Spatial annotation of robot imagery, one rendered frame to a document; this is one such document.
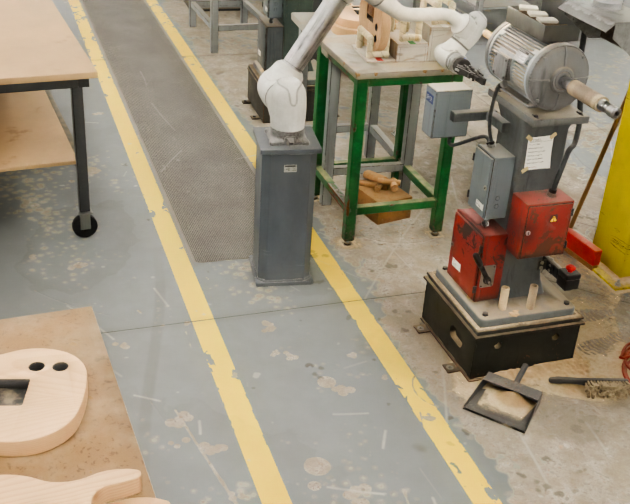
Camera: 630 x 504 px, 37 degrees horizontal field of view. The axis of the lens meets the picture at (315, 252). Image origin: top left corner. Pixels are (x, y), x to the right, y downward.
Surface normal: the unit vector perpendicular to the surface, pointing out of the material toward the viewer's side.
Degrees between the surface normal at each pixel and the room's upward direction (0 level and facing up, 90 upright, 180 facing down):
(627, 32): 90
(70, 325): 0
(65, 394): 0
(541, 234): 90
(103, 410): 0
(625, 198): 90
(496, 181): 90
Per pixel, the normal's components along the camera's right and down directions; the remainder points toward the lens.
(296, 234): 0.19, 0.48
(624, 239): -0.95, 0.11
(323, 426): 0.06, -0.87
